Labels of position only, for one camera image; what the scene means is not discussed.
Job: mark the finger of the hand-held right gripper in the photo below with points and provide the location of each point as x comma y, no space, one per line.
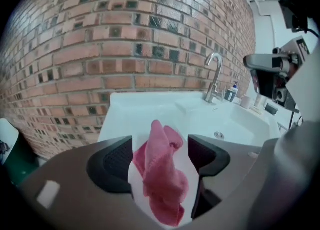
258,61
265,84

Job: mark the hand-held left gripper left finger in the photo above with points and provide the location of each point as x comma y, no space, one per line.
110,166

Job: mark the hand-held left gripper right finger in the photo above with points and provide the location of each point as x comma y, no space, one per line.
210,160

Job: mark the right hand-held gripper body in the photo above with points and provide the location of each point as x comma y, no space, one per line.
285,74

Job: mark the chrome sink faucet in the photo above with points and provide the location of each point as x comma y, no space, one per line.
216,84

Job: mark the pink cloth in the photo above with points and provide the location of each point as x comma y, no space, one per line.
162,169

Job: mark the chrome sink drain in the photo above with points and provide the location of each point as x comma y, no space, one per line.
219,135

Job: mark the white cup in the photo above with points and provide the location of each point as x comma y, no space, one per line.
260,101

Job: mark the small black box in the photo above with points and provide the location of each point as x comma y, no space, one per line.
271,109

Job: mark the dark soap pump bottle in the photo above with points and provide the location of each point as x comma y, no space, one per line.
231,94

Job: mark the white printed panel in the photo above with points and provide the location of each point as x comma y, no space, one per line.
7,139

